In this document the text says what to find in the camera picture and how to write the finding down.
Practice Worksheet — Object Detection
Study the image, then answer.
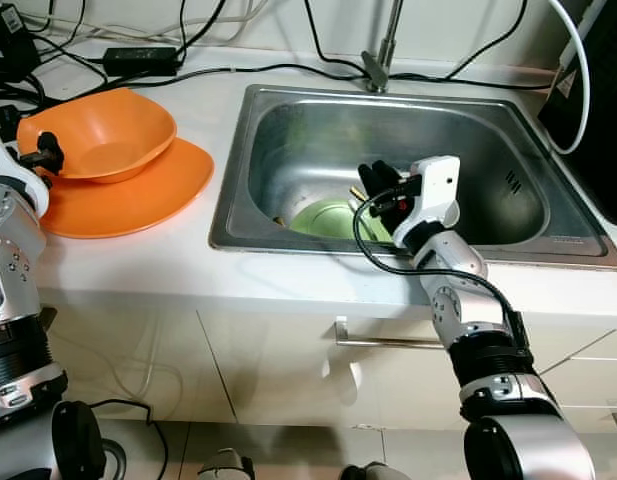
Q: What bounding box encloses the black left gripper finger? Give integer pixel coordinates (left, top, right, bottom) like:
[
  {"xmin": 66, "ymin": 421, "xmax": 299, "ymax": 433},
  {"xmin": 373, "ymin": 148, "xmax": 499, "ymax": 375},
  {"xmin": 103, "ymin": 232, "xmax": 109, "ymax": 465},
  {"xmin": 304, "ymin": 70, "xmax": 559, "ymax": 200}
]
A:
[{"xmin": 38, "ymin": 130, "xmax": 67, "ymax": 177}]

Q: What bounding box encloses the orange plastic bowl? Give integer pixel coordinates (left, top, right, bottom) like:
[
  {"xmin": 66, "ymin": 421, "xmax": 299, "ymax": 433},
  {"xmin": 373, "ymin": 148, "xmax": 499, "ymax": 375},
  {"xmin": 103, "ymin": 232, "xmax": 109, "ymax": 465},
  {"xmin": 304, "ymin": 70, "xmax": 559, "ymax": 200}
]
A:
[{"xmin": 16, "ymin": 87, "xmax": 177, "ymax": 183}]

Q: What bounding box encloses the black countertop appliance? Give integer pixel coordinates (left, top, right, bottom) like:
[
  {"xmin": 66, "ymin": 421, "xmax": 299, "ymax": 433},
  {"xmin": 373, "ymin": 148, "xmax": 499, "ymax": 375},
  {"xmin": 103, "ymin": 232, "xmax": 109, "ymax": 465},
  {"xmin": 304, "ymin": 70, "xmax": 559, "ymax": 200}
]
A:
[{"xmin": 535, "ymin": 0, "xmax": 617, "ymax": 226}]

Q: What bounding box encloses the stainless steel sink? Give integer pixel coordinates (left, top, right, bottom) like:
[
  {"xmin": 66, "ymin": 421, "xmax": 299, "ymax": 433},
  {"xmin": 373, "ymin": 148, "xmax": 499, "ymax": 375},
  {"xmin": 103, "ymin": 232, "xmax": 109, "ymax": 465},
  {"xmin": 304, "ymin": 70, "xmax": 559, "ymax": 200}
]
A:
[{"xmin": 208, "ymin": 83, "xmax": 617, "ymax": 271}]

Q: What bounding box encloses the orange plastic plate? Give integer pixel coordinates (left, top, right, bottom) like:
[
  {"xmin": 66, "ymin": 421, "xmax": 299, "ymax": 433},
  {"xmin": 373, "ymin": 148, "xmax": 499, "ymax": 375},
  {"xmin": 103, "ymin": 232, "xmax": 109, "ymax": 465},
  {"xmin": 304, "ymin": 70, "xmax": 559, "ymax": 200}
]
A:
[{"xmin": 38, "ymin": 135, "xmax": 215, "ymax": 239}]

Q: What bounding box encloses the steel faucet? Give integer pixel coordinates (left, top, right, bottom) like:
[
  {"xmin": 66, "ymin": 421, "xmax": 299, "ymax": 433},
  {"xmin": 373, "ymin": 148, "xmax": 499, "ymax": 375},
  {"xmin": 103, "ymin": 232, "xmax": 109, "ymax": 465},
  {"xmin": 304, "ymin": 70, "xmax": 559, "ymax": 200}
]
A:
[{"xmin": 360, "ymin": 0, "xmax": 406, "ymax": 94}]

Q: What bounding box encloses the black electronic device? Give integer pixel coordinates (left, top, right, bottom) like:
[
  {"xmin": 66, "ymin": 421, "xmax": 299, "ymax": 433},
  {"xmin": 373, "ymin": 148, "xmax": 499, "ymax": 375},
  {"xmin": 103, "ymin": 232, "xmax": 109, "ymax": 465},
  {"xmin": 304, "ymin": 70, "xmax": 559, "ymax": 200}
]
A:
[{"xmin": 0, "ymin": 0, "xmax": 41, "ymax": 83}]

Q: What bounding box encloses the black power adapter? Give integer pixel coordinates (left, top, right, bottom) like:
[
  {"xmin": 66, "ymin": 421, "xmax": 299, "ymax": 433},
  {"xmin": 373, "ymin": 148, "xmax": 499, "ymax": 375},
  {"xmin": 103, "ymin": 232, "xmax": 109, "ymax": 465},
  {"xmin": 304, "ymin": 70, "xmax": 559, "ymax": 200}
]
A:
[{"xmin": 101, "ymin": 45, "xmax": 182, "ymax": 77}]

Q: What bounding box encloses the white sink base cabinet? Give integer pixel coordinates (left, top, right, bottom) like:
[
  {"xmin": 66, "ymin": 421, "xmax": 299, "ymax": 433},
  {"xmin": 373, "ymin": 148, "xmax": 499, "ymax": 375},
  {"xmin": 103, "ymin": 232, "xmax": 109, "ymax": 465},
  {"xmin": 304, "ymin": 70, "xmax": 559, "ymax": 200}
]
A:
[{"xmin": 33, "ymin": 290, "xmax": 617, "ymax": 431}]

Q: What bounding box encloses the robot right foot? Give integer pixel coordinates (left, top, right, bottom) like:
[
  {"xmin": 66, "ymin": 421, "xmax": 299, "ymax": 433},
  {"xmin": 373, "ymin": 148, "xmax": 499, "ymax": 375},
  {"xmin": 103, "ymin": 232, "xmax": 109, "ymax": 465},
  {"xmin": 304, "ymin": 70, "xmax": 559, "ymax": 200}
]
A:
[{"xmin": 338, "ymin": 461, "xmax": 394, "ymax": 480}]

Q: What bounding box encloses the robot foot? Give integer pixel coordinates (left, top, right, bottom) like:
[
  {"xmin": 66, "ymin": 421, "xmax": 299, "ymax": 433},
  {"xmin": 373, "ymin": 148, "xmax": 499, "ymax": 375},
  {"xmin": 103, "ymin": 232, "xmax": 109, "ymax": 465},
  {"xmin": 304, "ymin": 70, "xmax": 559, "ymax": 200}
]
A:
[
  {"xmin": 196, "ymin": 447, "xmax": 257, "ymax": 480},
  {"xmin": 338, "ymin": 461, "xmax": 394, "ymax": 480}
]

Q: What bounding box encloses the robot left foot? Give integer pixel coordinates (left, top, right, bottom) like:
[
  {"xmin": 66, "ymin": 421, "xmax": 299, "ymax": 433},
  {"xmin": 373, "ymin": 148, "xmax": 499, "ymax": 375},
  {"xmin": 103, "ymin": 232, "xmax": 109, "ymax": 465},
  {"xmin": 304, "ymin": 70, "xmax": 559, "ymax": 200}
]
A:
[{"xmin": 196, "ymin": 447, "xmax": 257, "ymax": 480}]

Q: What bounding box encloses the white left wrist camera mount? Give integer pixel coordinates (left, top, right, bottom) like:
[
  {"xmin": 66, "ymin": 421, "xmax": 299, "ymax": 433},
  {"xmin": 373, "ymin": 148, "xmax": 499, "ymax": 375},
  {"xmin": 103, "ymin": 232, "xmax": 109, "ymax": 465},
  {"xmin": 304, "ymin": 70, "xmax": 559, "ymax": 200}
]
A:
[{"xmin": 0, "ymin": 135, "xmax": 51, "ymax": 216}]

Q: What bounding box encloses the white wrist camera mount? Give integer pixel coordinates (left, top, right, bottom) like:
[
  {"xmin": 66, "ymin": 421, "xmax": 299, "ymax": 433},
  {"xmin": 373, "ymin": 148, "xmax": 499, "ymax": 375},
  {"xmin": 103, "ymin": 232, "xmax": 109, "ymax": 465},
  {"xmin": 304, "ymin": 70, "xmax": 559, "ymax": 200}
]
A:
[
  {"xmin": 393, "ymin": 155, "xmax": 462, "ymax": 243},
  {"xmin": 0, "ymin": 135, "xmax": 51, "ymax": 216}
]

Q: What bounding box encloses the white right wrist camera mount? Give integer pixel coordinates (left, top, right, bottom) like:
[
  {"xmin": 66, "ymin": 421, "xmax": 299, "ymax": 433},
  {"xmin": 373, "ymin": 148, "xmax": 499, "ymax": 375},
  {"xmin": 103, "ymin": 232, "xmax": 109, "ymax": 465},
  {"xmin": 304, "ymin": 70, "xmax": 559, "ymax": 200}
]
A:
[{"xmin": 393, "ymin": 155, "xmax": 462, "ymax": 243}]

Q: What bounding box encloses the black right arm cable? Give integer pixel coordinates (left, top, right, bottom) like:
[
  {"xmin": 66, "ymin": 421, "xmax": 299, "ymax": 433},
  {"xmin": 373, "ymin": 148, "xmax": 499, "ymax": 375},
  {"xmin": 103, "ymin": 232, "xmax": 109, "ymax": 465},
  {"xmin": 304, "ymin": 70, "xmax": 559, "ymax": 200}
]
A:
[{"xmin": 350, "ymin": 185, "xmax": 534, "ymax": 376}]

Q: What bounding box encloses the white hose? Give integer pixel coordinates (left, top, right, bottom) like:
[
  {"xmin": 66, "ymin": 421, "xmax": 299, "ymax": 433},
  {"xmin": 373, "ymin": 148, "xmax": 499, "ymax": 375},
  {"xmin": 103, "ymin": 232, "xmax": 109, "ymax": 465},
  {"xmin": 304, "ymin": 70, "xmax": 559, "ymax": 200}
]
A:
[{"xmin": 546, "ymin": 0, "xmax": 593, "ymax": 158}]

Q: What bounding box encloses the long silver cabinet handle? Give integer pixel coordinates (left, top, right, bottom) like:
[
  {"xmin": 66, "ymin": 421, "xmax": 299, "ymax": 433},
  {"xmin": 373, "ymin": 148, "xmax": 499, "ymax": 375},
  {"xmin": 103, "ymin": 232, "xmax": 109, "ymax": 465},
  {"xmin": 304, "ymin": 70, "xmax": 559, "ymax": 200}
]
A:
[{"xmin": 36, "ymin": 305, "xmax": 59, "ymax": 331}]

